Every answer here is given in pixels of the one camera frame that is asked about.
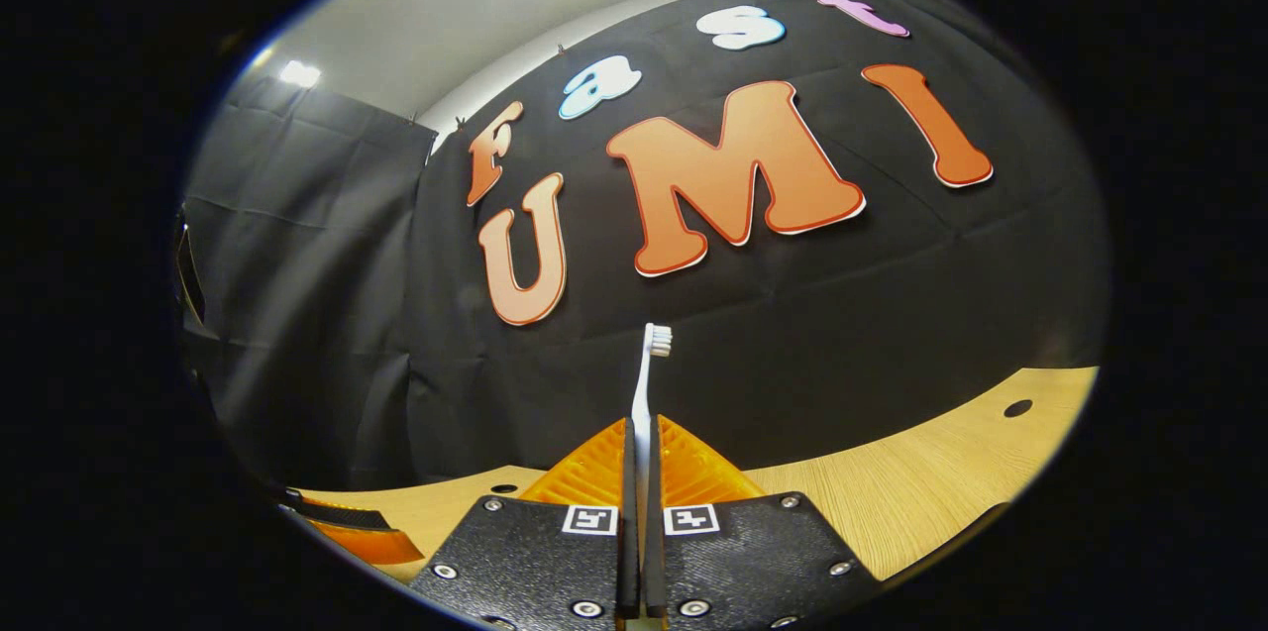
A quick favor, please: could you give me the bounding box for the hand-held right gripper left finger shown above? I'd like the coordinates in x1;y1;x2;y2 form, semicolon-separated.
409;416;642;628

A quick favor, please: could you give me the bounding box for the wooden desktop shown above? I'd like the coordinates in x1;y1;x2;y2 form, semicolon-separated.
287;366;1101;584

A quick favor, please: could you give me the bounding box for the white toothbrush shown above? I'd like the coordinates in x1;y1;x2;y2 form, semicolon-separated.
629;322;675;631

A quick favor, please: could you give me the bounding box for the black backdrop cloth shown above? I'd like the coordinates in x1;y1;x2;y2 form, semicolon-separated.
178;0;1110;493

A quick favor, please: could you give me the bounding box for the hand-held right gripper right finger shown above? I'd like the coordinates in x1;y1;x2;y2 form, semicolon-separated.
646;413;885;628

